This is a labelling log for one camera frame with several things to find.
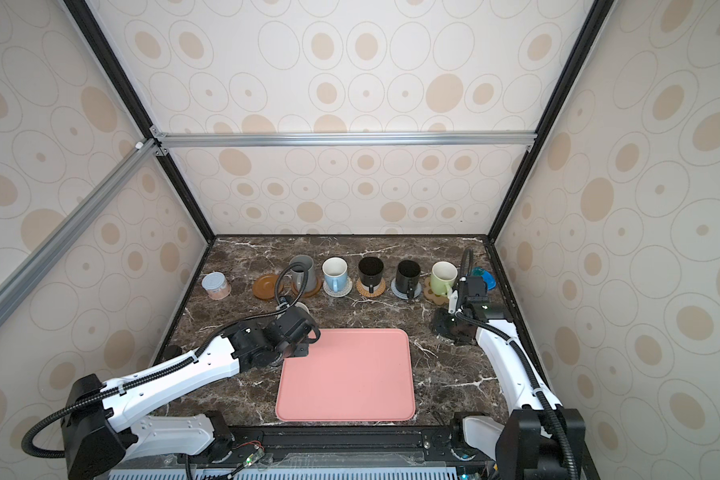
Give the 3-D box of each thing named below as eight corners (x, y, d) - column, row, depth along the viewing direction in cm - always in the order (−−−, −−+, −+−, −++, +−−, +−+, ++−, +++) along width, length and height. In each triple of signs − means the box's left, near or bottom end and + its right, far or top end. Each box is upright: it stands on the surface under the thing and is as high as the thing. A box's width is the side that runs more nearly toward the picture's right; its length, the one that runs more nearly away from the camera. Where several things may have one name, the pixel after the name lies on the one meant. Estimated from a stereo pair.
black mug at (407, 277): (397, 302, 103) (399, 285, 95) (395, 278, 109) (397, 260, 101) (418, 302, 103) (423, 285, 95) (415, 278, 109) (419, 260, 101)
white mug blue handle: (323, 303, 103) (319, 284, 94) (326, 276, 110) (323, 256, 102) (347, 303, 103) (345, 284, 94) (348, 276, 110) (346, 256, 102)
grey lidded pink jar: (205, 300, 103) (198, 290, 99) (213, 280, 109) (206, 270, 104) (227, 300, 103) (221, 290, 99) (234, 281, 109) (228, 270, 104)
